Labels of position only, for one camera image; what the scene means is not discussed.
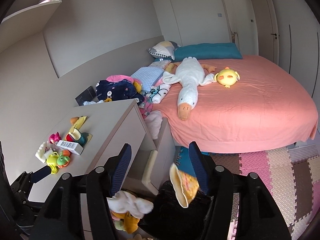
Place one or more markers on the cream plastic hand toy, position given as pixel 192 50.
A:
pixel 40 152

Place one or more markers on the pink fluffy cloth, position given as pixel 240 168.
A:
pixel 153 122

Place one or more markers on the green yellow frog toy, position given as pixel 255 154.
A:
pixel 57 161

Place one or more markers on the teal long pillow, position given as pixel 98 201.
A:
pixel 206 51

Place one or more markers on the teal cream phone stand toy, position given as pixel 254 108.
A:
pixel 78 137

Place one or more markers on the yellow pikachu plush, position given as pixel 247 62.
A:
pixel 125 222

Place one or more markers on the white sock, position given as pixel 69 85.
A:
pixel 123 202

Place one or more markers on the white baby cloth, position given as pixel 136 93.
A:
pixel 92 102

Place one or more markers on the yellow snack sachet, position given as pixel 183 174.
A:
pixel 78 124

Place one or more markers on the orange popcorn snack bag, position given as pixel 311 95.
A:
pixel 185 186

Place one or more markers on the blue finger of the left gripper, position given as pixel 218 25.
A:
pixel 40 174

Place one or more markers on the white cartoon cloth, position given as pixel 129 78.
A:
pixel 157 93

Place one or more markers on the brown potato toy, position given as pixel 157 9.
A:
pixel 73 120

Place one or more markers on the light blue blanket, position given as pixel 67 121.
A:
pixel 148 76

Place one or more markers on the white door with handle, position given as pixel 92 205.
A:
pixel 253 27

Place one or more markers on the patterned square pillow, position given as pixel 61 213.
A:
pixel 164 50

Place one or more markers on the black trash bin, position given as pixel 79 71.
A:
pixel 168 220

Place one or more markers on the yellow chick plush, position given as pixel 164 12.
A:
pixel 227 77

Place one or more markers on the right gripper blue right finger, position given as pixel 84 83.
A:
pixel 199 166

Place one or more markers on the white goose plush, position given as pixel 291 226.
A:
pixel 190 74

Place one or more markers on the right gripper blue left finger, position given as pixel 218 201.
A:
pixel 118 168

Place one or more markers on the pink dinosaur toy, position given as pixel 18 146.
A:
pixel 54 138

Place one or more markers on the navy rabbit blanket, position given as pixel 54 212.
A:
pixel 115 91

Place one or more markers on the pink bed sheet mattress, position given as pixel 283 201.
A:
pixel 266 109

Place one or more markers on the black wall switch panel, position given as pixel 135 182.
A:
pixel 87 95

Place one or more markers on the white printed carton box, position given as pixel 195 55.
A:
pixel 72 147

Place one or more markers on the pink clothing under blanket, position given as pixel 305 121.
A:
pixel 118 78

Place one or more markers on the red heart toy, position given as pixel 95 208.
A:
pixel 69 138

